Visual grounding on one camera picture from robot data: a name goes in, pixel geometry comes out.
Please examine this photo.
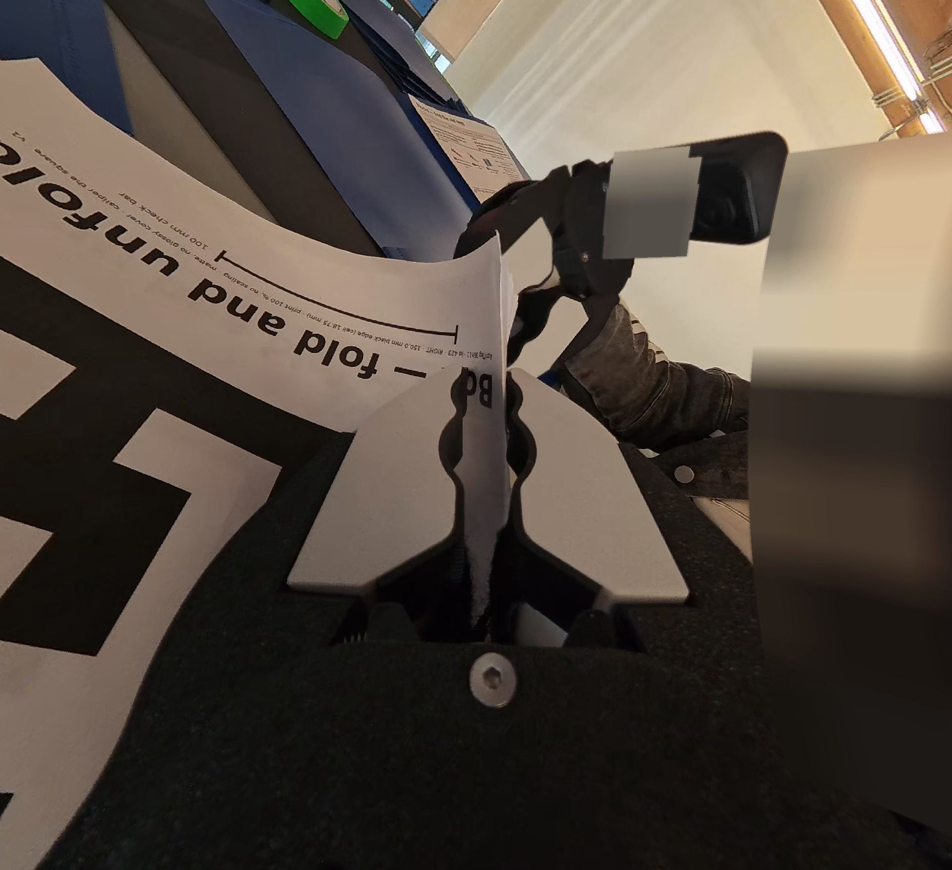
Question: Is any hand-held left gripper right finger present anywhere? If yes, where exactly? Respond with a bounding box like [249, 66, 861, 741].
[506, 366, 690, 606]

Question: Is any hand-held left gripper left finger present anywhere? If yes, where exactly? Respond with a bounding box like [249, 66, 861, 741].
[286, 378, 468, 597]

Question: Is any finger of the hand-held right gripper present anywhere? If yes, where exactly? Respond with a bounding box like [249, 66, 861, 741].
[508, 274, 562, 369]
[452, 166, 572, 291]

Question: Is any white printed paper sheet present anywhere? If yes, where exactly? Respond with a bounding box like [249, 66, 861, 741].
[0, 56, 516, 870]

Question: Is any person's right forearm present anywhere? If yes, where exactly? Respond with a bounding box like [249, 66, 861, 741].
[561, 301, 754, 455]

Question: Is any white instruction sheet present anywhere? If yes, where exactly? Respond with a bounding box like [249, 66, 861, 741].
[408, 93, 531, 198]

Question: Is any person's dark denim jacket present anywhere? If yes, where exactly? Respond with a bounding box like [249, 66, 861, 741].
[651, 431, 754, 566]

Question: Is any blue paper folder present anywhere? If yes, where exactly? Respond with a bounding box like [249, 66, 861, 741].
[160, 0, 477, 261]
[0, 0, 135, 135]

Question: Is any long ceiling light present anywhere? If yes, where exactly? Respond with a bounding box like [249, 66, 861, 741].
[811, 0, 949, 136]

